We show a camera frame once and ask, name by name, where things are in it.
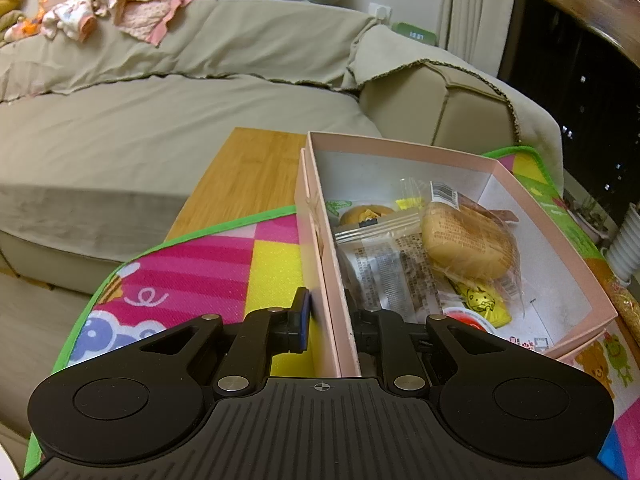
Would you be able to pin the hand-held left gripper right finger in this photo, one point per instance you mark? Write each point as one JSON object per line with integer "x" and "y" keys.
{"x": 367, "y": 332}

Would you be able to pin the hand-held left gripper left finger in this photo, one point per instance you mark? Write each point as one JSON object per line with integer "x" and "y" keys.
{"x": 302, "y": 320}

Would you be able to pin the grey clear snack packet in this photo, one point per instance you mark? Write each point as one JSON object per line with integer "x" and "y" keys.
{"x": 385, "y": 270}

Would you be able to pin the red and white round-headed packet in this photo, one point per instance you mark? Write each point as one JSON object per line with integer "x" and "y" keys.
{"x": 465, "y": 319}

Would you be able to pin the yellow cheese snack stick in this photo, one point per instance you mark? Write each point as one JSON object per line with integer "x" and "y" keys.
{"x": 482, "y": 302}

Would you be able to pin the large round bread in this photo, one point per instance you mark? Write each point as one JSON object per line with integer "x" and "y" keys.
{"x": 467, "y": 245}

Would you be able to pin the pink cardboard box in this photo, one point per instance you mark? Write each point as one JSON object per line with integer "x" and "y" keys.
{"x": 545, "y": 260}

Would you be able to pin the colourful cartoon play mat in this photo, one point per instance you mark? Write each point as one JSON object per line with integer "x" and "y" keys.
{"x": 210, "y": 270}

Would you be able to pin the small wrapped pastry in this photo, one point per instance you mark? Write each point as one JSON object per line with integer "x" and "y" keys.
{"x": 357, "y": 216}

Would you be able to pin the white ribbed container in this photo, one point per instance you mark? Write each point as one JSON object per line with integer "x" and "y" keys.
{"x": 625, "y": 250}

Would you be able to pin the beige blanket covered sofa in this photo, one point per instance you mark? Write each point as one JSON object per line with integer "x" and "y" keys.
{"x": 225, "y": 40}

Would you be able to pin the green digital clock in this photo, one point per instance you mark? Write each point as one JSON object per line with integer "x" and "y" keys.
{"x": 415, "y": 35}

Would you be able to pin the beige curtain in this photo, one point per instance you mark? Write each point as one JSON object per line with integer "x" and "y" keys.
{"x": 475, "y": 10}

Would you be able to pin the pink baby cloth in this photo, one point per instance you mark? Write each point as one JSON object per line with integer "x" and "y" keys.
{"x": 150, "y": 15}

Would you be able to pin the white printed baby clothes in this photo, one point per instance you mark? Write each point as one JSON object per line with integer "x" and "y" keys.
{"x": 70, "y": 17}

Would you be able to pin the small peach baby garment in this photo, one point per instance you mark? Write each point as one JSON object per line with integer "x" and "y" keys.
{"x": 22, "y": 27}

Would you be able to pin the white wall socket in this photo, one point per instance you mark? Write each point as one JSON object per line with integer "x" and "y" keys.
{"x": 380, "y": 11}

